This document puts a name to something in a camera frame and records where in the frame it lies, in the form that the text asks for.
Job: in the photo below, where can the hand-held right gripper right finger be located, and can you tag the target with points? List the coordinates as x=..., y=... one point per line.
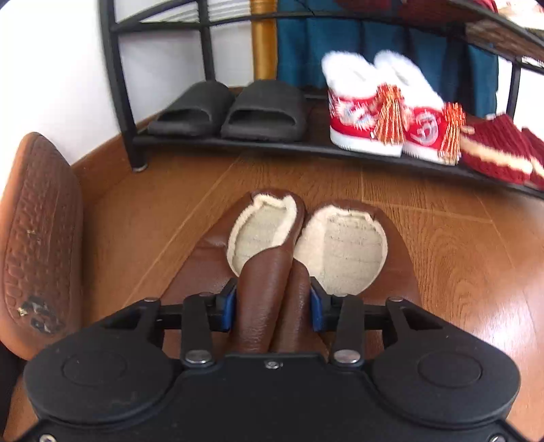
x=316, y=308

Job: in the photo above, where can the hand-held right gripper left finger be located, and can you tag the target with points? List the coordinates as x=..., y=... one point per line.
x=229, y=306

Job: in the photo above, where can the brown leather slipper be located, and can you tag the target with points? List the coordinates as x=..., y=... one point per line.
x=259, y=289
x=340, y=246

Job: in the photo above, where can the black slide slipper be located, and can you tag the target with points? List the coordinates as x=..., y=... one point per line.
x=191, y=106
x=263, y=110

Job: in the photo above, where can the black metal shoe rack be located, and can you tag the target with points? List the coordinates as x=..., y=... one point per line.
x=125, y=106

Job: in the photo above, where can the red embroidered fur-lined shoe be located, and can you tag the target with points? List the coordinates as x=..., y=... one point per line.
x=357, y=114
x=425, y=127

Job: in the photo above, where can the person's left leg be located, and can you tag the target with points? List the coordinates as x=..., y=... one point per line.
x=6, y=365

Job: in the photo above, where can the blue curtain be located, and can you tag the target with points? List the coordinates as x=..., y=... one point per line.
x=306, y=46

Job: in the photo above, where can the gold curtain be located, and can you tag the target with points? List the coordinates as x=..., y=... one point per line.
x=263, y=38

